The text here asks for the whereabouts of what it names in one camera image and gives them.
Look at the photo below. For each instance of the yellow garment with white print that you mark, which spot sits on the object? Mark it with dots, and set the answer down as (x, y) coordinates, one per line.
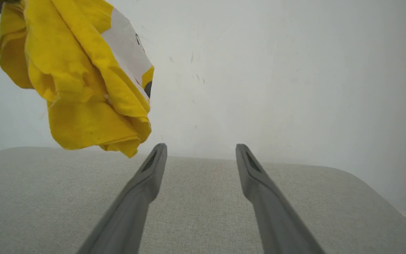
(69, 70)

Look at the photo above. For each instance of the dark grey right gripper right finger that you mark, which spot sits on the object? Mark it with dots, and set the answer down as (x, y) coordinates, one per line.
(277, 218)

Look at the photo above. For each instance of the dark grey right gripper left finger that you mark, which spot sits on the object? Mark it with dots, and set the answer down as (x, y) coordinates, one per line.
(129, 215)

